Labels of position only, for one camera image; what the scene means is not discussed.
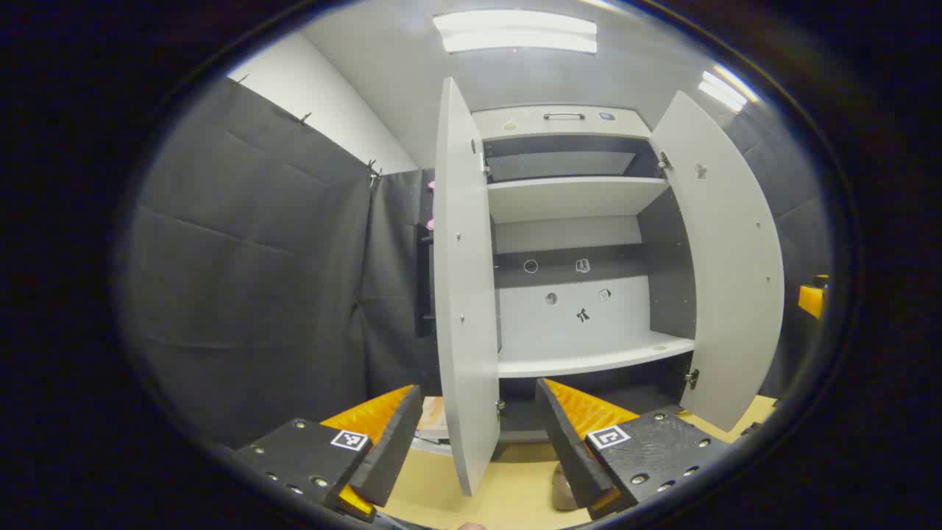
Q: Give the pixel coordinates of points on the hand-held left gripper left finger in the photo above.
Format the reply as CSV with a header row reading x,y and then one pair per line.
x,y
390,449

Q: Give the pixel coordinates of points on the white shoe cabinet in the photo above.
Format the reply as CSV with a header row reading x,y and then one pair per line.
x,y
574,199

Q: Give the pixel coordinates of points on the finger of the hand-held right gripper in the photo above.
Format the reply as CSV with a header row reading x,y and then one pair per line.
x,y
811,300

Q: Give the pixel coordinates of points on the large ceiling light panel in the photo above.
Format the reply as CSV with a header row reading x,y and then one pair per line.
x,y
515,31

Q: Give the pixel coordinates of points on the small ceiling light panel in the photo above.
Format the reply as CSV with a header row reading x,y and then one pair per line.
x,y
725,90

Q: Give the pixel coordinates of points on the white shoe cabinet door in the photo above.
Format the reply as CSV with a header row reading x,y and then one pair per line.
x,y
728,280
464,294

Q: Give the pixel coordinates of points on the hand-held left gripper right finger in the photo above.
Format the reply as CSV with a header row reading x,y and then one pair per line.
x,y
570,449

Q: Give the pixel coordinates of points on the brown fuzzy shoe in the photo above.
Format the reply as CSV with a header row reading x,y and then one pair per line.
x,y
565,493

